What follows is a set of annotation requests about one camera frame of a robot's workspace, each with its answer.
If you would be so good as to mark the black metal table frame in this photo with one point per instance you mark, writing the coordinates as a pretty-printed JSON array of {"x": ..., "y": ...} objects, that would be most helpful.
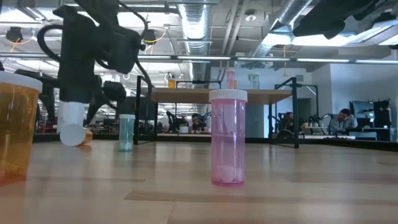
[{"x": 109, "y": 137}]

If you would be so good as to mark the person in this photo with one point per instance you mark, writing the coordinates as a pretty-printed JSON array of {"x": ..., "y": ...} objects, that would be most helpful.
[
  {"x": 343, "y": 120},
  {"x": 289, "y": 122},
  {"x": 195, "y": 122}
]

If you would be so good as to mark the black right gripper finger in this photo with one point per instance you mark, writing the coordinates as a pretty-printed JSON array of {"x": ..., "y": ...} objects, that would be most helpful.
[
  {"x": 323, "y": 28},
  {"x": 320, "y": 19}
]

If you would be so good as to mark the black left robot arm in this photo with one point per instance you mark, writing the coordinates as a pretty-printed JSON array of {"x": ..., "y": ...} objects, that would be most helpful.
[{"x": 96, "y": 11}]

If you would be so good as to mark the wooden shelf with black legs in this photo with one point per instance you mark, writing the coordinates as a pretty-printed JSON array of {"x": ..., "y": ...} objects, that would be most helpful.
[{"x": 192, "y": 96}]

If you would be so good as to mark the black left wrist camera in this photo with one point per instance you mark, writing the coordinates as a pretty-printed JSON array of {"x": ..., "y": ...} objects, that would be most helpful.
[{"x": 121, "y": 49}]

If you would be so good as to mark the pink pill bottle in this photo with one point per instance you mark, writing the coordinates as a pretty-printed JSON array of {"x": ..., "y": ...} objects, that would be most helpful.
[
  {"x": 230, "y": 77},
  {"x": 228, "y": 140}
]

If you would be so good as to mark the white cup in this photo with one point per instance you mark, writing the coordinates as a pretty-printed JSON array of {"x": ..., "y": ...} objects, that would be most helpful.
[{"x": 183, "y": 128}]

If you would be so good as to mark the black ceiling device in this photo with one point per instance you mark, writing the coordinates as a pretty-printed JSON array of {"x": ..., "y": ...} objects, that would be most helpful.
[
  {"x": 150, "y": 36},
  {"x": 14, "y": 33}
]

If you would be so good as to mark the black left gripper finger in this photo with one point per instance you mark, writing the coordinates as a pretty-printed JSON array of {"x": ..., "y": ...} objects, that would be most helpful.
[
  {"x": 97, "y": 109},
  {"x": 49, "y": 102}
]

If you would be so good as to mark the silver ventilation duct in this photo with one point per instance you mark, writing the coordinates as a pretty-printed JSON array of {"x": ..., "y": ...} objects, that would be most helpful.
[
  {"x": 286, "y": 14},
  {"x": 194, "y": 28}
]

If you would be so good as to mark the long ceiling light bar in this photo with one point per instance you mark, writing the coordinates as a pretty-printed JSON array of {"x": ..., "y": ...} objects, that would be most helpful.
[{"x": 217, "y": 58}]

